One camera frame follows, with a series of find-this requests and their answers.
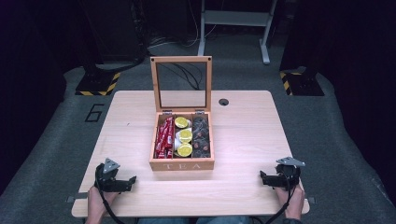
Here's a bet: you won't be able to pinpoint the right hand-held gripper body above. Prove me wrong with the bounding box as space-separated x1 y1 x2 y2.
275 156 306 189

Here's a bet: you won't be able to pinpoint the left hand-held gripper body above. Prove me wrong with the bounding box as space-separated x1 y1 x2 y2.
93 157 126 193

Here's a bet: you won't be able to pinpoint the wooden tea box with lid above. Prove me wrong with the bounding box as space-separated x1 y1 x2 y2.
148 55 216 172

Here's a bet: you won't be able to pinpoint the person's left hand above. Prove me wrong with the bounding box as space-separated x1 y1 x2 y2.
86 185 121 220

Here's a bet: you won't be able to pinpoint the person's right hand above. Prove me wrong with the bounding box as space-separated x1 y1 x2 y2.
274 183 306 220

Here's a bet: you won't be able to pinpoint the bunch of red sachets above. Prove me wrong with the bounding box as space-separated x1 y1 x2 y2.
154 116 175 160

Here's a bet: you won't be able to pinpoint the yellow tea packets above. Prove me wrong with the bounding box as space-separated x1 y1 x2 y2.
174 142 193 158

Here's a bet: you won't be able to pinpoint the yellow-lid creamer cup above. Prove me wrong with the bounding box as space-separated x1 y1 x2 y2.
175 128 193 144
174 116 192 130

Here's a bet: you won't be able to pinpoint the dark tea packets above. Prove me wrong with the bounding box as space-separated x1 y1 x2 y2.
191 116 211 159

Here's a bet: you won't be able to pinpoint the black stand with striped base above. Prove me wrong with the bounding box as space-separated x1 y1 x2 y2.
75 0 121 97
278 0 325 97

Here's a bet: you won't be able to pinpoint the white metal stand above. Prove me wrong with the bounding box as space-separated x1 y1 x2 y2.
197 0 278 65

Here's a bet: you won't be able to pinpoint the black floor cables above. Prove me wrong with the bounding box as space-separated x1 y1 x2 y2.
162 62 204 91

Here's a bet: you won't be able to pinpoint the white floor cables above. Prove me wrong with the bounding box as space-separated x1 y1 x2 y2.
147 0 219 49

